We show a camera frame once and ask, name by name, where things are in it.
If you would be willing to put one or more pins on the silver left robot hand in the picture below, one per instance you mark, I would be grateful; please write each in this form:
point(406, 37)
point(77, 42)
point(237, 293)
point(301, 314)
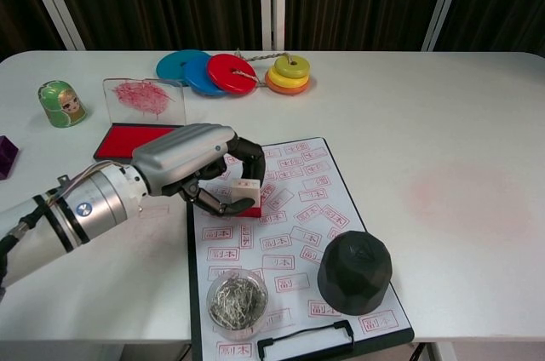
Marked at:
point(179, 156)

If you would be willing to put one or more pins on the white red rubber stamp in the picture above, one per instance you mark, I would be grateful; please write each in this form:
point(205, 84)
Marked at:
point(247, 191)

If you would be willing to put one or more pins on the red ink pad clear lid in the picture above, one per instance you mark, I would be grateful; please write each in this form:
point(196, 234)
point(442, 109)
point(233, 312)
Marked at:
point(123, 137)

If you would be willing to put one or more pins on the blue disc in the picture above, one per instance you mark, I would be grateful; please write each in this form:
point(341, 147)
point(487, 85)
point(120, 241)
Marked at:
point(198, 78)

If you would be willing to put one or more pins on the teal disc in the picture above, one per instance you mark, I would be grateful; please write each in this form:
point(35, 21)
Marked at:
point(170, 65)

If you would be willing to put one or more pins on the red disc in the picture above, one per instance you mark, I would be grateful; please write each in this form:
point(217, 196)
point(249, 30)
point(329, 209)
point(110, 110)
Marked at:
point(221, 67)

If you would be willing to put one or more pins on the yellow disc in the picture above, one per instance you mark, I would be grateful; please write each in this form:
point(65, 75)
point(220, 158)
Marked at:
point(277, 78)

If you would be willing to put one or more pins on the orange disc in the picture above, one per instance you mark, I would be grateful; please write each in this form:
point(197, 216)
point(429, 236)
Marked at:
point(287, 89)

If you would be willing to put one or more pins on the green matryoshka doll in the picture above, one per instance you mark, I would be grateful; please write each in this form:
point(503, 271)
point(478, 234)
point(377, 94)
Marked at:
point(61, 105)

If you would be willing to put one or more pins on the black clipboard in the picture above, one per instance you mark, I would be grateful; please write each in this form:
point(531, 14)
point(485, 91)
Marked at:
point(193, 293)

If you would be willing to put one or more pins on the lime green small disc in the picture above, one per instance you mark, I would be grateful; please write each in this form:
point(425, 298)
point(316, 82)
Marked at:
point(283, 67)

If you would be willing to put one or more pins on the clear round box of clips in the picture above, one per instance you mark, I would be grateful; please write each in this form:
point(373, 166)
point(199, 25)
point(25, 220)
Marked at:
point(237, 301)

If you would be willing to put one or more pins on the purple block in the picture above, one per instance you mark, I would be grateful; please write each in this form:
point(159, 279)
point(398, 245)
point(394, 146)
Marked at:
point(6, 156)

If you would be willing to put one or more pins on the black faceted cup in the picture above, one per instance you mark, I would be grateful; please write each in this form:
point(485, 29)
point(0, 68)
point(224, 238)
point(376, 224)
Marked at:
point(355, 271)

